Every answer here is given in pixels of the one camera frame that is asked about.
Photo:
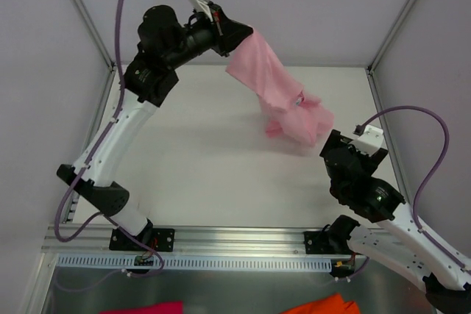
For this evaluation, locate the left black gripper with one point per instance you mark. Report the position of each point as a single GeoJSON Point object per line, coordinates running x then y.
{"type": "Point", "coordinates": [221, 29]}

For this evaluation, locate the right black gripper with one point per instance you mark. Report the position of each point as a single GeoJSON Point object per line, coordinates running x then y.
{"type": "Point", "coordinates": [335, 143]}

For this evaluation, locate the pink t shirt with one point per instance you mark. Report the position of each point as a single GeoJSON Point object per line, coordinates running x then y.
{"type": "Point", "coordinates": [289, 109]}

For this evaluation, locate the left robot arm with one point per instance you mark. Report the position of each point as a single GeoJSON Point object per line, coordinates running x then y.
{"type": "Point", "coordinates": [164, 46]}

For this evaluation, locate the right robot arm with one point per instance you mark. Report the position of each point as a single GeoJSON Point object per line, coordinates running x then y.
{"type": "Point", "coordinates": [411, 248]}

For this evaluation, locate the orange t shirt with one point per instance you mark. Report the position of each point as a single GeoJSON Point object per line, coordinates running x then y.
{"type": "Point", "coordinates": [330, 305]}

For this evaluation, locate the red t shirt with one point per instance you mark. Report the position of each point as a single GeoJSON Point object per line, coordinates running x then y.
{"type": "Point", "coordinates": [170, 307]}

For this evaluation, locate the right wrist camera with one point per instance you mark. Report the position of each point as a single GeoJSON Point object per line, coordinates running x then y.
{"type": "Point", "coordinates": [370, 141]}

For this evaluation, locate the right aluminium frame post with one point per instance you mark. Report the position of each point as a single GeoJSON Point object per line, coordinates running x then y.
{"type": "Point", "coordinates": [393, 31]}

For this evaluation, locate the aluminium frame post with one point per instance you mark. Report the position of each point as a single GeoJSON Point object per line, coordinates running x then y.
{"type": "Point", "coordinates": [393, 31]}
{"type": "Point", "coordinates": [88, 23]}

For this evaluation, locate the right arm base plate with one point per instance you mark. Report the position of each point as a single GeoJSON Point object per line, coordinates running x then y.
{"type": "Point", "coordinates": [324, 242]}

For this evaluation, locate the left aluminium frame post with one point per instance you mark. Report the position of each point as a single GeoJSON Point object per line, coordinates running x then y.
{"type": "Point", "coordinates": [88, 23]}

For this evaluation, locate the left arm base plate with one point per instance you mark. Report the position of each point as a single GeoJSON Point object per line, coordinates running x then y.
{"type": "Point", "coordinates": [159, 239]}

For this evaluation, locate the aluminium mounting rail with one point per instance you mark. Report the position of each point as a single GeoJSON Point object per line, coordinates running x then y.
{"type": "Point", "coordinates": [197, 240]}

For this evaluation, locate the slotted cable duct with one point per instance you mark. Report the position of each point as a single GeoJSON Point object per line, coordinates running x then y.
{"type": "Point", "coordinates": [193, 263]}

